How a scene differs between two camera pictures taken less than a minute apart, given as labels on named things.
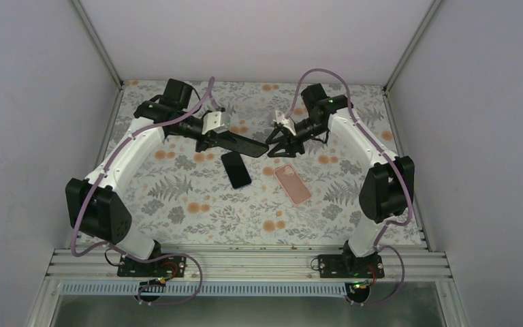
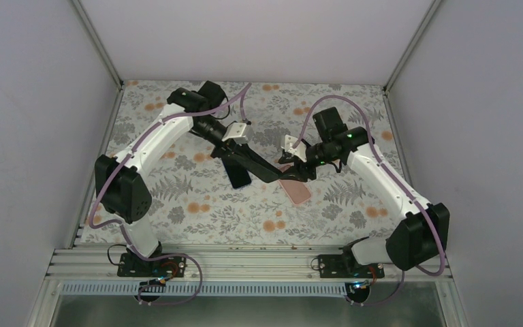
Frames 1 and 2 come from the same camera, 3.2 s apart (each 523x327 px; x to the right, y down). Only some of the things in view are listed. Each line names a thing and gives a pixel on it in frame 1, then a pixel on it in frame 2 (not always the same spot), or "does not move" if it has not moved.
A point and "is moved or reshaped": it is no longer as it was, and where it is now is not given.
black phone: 233,142 is moved or reshaped
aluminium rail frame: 246,265 does not move
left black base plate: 170,266 does not move
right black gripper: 291,147 to 299,169
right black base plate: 351,266 does not move
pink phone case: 296,188 does not move
